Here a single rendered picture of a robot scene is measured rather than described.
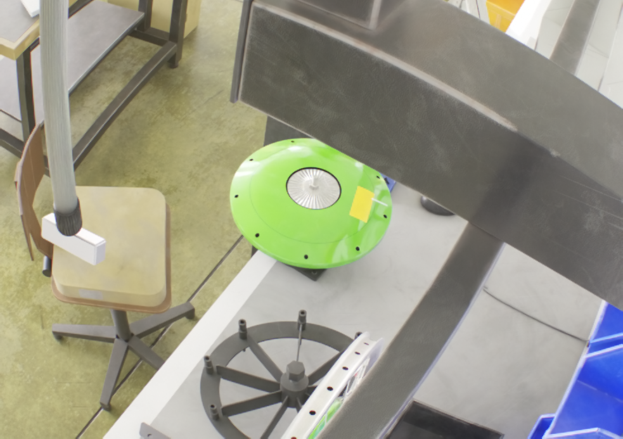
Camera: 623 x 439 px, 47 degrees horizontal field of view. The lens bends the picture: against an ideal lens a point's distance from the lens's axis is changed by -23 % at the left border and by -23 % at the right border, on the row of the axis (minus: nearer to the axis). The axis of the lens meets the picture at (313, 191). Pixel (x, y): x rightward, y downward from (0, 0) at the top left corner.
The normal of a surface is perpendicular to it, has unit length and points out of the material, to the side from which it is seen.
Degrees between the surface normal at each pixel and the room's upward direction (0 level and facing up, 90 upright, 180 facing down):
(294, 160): 8
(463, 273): 0
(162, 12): 90
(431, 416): 87
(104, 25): 0
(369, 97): 90
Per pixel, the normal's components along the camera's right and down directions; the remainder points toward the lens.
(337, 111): -0.50, 0.61
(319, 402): 0.18, -0.73
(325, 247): 0.18, -0.30
